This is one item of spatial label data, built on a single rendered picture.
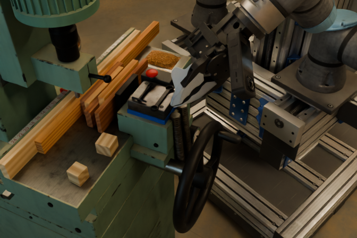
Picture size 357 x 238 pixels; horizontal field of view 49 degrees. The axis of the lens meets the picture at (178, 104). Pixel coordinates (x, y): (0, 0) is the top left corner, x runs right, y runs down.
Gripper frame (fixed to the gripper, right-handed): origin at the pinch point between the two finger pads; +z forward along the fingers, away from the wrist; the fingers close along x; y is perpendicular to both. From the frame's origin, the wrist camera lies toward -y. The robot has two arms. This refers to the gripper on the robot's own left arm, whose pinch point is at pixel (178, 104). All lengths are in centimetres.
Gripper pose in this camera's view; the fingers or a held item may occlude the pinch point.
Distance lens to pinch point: 73.6
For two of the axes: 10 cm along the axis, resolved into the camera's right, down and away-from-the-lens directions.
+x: -5.8, -2.8, -7.7
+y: -4.3, -7.0, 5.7
